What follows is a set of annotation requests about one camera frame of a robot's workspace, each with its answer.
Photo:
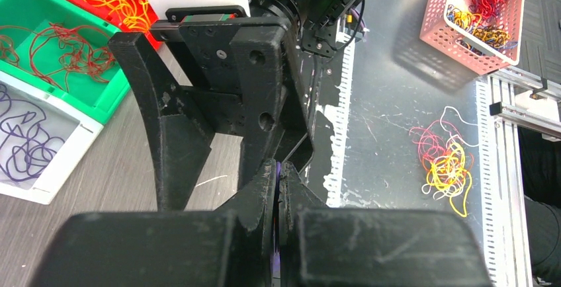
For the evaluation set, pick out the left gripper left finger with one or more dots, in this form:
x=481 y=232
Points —
x=229 y=246

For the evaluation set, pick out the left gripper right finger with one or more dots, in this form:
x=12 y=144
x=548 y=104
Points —
x=323 y=246

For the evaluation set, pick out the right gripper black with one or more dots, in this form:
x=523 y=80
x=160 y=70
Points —
x=245 y=80

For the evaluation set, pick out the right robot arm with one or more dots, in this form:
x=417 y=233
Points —
x=316 y=34

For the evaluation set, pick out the white plastic bin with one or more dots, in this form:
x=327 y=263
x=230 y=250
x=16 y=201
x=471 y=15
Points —
x=43 y=139

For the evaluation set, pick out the green plastic bin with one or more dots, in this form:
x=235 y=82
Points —
x=61 y=49

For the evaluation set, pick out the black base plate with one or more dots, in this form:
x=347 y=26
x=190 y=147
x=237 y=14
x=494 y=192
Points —
x=327 y=99

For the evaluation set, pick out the pink basket with cables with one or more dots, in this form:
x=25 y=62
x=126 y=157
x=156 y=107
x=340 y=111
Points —
x=482 y=35

